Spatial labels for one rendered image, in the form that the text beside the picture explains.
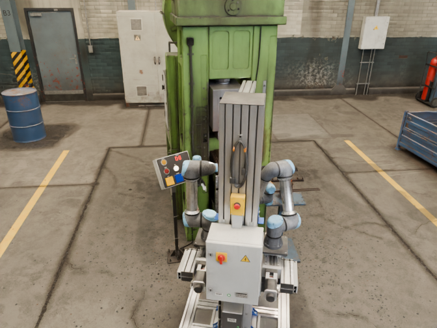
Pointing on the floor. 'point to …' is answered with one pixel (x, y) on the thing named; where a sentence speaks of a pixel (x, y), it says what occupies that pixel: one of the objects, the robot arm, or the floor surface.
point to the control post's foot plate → (175, 256)
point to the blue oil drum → (24, 114)
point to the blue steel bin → (419, 135)
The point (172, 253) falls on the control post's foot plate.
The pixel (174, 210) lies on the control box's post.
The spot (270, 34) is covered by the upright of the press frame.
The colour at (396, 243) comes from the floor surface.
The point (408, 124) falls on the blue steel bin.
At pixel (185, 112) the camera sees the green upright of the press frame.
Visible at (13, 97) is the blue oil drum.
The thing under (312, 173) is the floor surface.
